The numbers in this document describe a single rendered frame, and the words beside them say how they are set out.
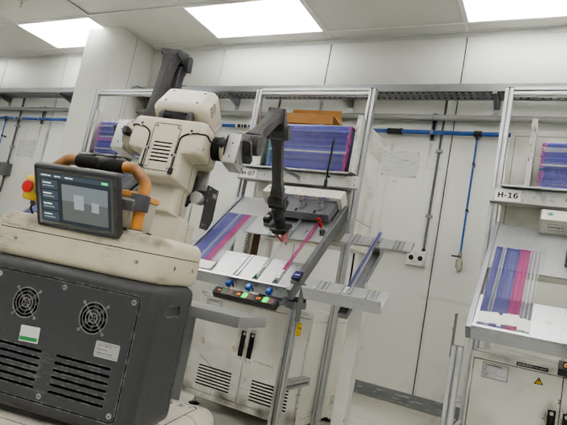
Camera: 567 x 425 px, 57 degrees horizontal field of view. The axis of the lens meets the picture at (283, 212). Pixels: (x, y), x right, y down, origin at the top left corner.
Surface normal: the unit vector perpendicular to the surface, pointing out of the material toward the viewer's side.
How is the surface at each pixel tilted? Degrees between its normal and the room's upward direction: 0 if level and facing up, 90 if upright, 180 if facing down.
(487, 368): 90
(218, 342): 90
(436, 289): 90
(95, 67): 90
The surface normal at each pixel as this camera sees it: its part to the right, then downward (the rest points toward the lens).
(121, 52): 0.87, 0.11
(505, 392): -0.45, -0.20
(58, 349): -0.22, -0.17
